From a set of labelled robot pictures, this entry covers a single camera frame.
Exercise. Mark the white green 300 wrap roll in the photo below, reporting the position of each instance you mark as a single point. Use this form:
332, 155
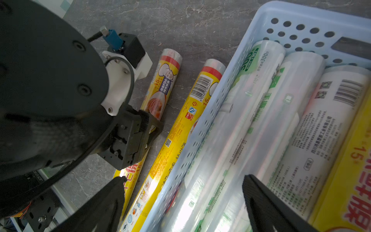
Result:
204, 177

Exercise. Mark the light blue plastic basket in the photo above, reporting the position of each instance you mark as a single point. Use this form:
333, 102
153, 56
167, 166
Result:
341, 38

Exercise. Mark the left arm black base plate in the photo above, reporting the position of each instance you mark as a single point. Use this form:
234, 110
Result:
40, 215

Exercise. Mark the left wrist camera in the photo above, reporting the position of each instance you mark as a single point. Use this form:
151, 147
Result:
126, 61

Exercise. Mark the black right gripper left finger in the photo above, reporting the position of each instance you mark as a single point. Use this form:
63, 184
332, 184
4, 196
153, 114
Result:
101, 213

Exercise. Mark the clear grape plastic wrap roll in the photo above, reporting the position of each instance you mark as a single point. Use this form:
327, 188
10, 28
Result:
290, 87

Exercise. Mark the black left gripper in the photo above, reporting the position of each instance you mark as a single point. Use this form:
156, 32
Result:
131, 137

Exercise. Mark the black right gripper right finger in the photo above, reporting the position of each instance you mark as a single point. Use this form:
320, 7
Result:
267, 213

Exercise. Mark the yellow red chef wrap roll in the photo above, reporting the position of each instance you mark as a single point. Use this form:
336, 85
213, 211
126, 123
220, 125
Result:
155, 102

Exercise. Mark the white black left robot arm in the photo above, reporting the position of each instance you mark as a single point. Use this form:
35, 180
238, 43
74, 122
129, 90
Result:
64, 97

